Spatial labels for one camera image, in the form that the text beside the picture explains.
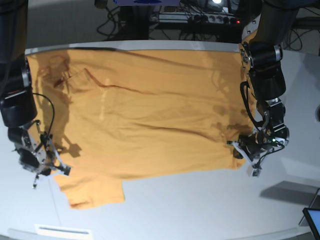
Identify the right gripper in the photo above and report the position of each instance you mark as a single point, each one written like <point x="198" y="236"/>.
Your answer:
<point x="37" y="154"/>

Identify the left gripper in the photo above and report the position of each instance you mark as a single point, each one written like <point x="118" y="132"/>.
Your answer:
<point x="267" y="138"/>

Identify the yellow T-shirt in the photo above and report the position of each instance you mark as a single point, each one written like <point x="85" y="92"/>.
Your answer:
<point x="120" y="116"/>

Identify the white label on table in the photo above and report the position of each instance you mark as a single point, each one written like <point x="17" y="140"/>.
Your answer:
<point x="39" y="227"/>

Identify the tablet screen on stand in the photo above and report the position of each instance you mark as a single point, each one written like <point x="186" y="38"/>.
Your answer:
<point x="311" y="216"/>

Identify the white power strip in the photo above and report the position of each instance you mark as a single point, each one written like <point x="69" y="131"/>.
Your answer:
<point x="215" y="19"/>

